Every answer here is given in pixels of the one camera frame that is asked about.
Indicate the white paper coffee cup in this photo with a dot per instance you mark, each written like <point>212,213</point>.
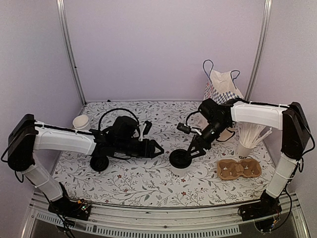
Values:
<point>179,173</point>

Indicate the aluminium frame post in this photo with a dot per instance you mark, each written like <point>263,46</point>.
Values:
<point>260,48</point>
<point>69,51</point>

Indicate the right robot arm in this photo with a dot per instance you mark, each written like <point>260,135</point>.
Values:
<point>290,119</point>

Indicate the black plastic cup lid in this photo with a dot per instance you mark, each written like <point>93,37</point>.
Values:
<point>178,159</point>

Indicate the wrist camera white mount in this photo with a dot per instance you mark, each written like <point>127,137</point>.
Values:
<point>144,129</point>
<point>188,129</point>

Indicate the stack of white paper cups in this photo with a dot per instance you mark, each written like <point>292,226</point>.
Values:
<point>81,122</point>

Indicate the checkered paper takeout bag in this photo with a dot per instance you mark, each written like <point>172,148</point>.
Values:
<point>220,87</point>

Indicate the left aluminium frame post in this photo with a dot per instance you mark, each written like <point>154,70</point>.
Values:
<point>69,51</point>

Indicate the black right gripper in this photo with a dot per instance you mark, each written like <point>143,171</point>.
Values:
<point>199,142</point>

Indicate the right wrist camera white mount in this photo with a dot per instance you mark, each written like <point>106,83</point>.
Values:
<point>188,129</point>

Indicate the bundle of white wrapped straws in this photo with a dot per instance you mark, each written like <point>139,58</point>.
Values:
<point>251,134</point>

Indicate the white cup holding straws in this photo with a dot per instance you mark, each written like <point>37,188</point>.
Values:
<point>242,152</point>

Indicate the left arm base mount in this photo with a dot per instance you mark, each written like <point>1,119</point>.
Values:
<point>73,209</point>

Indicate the right aluminium frame post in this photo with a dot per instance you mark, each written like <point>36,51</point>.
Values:
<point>260,48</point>

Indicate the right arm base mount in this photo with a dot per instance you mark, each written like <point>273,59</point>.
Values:
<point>259,209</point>

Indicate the stack of black cup lids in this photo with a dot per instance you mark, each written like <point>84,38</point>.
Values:
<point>99,164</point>

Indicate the aluminium table edge rail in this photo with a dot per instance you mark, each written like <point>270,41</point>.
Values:
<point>161,218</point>

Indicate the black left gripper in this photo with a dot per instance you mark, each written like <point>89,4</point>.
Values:
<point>149,152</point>

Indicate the floral patterned table mat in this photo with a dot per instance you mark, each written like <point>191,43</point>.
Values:
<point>150,182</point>

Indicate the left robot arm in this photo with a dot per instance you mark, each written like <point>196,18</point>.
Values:
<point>125,136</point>

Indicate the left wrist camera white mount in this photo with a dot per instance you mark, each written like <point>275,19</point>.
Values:
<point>144,129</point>

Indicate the brown cardboard cup carrier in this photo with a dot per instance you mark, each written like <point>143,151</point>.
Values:
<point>229,169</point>

